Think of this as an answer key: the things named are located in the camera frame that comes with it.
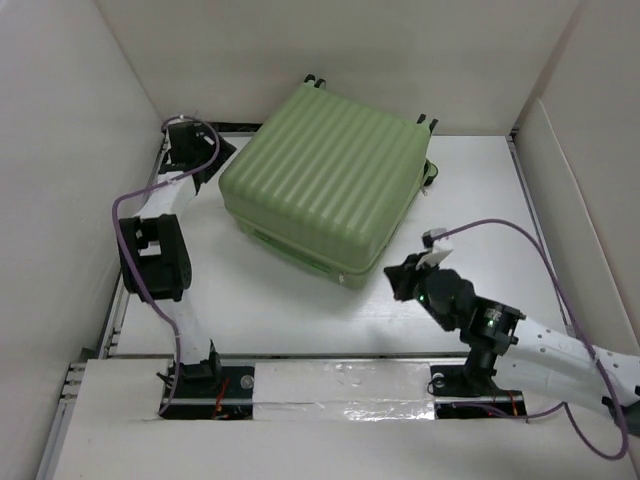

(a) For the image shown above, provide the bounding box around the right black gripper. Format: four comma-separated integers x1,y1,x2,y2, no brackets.
384,251,453,331

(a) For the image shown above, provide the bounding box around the green hard-shell suitcase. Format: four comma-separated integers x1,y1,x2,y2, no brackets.
219,74,439,289

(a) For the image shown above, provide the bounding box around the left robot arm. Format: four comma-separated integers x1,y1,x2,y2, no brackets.
112,116,235,397

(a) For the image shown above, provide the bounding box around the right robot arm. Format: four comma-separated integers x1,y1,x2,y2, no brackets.
383,254,639,433

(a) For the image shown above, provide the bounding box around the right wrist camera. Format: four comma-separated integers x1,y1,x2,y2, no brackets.
417,228,454,268

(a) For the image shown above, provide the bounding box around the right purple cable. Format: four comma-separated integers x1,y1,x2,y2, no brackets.
439,218,629,460

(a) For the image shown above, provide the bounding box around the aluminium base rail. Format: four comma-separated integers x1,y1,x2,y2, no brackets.
59,352,611,424

